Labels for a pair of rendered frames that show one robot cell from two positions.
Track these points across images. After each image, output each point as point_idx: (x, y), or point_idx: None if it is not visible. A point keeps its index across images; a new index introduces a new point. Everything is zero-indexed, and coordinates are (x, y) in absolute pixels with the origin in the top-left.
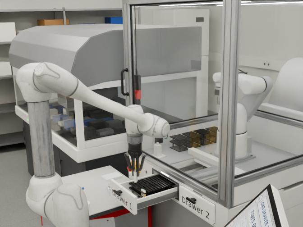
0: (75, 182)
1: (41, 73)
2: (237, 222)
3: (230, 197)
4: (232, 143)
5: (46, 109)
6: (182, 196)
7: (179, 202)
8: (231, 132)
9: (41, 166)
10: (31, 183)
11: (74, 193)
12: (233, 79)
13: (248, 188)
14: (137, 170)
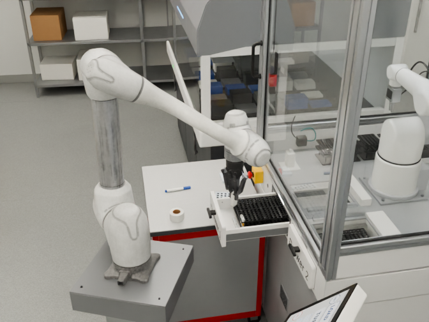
0: (186, 174)
1: (90, 75)
2: (302, 318)
3: (332, 268)
4: (342, 202)
5: (111, 109)
6: (290, 237)
7: (287, 242)
8: (341, 188)
9: (105, 176)
10: (94, 192)
11: (128, 220)
12: (350, 117)
13: (365, 260)
14: (235, 193)
